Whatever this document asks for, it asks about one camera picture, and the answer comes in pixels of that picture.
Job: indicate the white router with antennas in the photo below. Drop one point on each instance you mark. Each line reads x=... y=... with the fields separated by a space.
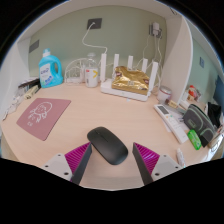
x=115 y=90

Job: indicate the white wall power adapter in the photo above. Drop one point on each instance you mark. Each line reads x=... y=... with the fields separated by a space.
x=155 y=29

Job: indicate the pink printed mouse pad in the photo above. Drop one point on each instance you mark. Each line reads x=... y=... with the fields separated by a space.
x=41 y=116

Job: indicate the white tube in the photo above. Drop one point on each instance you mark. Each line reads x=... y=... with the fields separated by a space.
x=181 y=157

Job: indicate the flat book stack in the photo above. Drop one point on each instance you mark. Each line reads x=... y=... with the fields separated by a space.
x=29 y=83

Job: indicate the white remote control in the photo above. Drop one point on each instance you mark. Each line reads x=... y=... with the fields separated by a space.
x=171 y=123

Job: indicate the black computer mouse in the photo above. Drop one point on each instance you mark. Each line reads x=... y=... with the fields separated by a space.
x=108 y=145

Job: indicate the white shelf unit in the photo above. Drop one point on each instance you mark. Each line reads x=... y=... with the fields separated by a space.
x=178 y=60

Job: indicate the blue detergent bottle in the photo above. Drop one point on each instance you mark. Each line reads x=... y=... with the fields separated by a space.
x=50 y=71

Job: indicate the clear plastic bottle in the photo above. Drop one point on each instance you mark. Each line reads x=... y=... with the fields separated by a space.
x=91 y=73

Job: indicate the green packet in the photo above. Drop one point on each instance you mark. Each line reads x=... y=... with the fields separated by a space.
x=194 y=139

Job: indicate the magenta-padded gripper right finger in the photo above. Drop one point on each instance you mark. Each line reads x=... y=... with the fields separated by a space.
x=148 y=159

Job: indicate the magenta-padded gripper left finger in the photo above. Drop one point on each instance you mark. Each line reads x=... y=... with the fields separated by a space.
x=77 y=158

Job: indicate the black monitor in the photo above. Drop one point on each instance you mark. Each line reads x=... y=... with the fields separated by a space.
x=219 y=90

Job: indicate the grey wall socket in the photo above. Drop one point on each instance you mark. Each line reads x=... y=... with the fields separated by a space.
x=94 y=23

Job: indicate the gold foil bag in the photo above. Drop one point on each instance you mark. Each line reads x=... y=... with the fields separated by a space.
x=130 y=80

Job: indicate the small round jar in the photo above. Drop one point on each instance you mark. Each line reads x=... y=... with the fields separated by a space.
x=164 y=94

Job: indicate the grey blank wall plate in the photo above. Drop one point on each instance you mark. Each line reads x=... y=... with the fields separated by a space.
x=33 y=46

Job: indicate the pale yellow box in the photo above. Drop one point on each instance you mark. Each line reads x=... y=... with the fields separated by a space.
x=31 y=91

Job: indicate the black bag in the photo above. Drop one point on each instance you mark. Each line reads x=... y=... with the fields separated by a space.
x=214 y=113

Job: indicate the grey zip pouch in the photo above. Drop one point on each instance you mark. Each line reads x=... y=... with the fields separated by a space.
x=199 y=124

